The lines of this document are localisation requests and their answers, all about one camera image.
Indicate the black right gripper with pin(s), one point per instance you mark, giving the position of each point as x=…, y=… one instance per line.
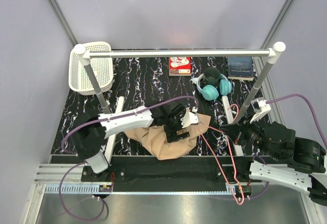
x=233, y=130

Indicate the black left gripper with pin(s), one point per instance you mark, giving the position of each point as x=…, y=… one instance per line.
x=171, y=134

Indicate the beige t shirt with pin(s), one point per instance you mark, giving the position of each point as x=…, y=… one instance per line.
x=154, y=139

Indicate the pink wire hanger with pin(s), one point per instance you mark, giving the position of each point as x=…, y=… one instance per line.
x=239, y=200

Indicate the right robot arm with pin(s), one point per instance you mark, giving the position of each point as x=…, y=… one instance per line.
x=305, y=158

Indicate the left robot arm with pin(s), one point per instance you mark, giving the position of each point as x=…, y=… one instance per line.
x=173, y=116

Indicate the teal headphones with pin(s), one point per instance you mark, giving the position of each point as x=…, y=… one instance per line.
x=209, y=92

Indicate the red book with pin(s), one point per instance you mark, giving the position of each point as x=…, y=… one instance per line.
x=179, y=66

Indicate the dark green cup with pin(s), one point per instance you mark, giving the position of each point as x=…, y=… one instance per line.
x=211, y=76

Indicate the dark blue book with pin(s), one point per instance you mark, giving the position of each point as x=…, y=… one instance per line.
x=240, y=68

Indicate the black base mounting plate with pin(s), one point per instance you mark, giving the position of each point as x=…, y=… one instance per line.
x=186, y=174

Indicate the white and silver clothes rack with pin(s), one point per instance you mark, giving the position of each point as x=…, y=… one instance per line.
x=272, y=55

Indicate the white plastic basket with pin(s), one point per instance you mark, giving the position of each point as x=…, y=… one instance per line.
x=78, y=79

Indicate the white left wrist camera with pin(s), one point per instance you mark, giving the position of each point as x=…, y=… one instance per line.
x=190, y=118

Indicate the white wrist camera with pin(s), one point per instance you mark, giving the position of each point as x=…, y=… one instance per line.
x=261, y=108
x=190, y=118

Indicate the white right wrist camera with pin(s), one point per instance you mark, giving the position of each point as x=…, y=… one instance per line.
x=261, y=108

